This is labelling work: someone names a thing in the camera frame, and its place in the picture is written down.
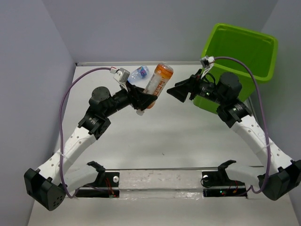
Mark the green plastic bin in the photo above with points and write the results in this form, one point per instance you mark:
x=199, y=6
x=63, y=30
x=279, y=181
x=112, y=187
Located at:
x=258, y=51

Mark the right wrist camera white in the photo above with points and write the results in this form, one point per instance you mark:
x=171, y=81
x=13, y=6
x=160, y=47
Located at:
x=207, y=63

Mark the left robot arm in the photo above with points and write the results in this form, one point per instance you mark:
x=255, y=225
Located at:
x=51, y=182

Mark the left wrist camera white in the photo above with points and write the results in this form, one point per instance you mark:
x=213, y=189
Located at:
x=121, y=76

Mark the small blue cap bottle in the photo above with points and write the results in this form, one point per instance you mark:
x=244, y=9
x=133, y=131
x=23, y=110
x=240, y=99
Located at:
x=141, y=73

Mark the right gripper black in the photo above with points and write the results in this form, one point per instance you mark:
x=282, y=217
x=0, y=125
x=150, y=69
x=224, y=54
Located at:
x=181, y=91

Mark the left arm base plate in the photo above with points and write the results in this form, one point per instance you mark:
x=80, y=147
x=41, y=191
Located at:
x=107, y=187

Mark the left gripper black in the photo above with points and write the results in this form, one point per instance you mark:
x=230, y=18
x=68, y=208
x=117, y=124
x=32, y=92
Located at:
x=139, y=100

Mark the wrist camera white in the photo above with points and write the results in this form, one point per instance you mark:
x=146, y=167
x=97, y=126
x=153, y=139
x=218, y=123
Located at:
x=207, y=63
x=121, y=76

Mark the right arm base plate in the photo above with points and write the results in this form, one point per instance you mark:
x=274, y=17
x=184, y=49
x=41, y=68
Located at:
x=216, y=185

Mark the orange labelled tall bottle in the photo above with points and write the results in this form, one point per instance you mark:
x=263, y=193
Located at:
x=162, y=74

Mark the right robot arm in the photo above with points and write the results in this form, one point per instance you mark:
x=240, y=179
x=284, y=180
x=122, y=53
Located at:
x=280, y=174

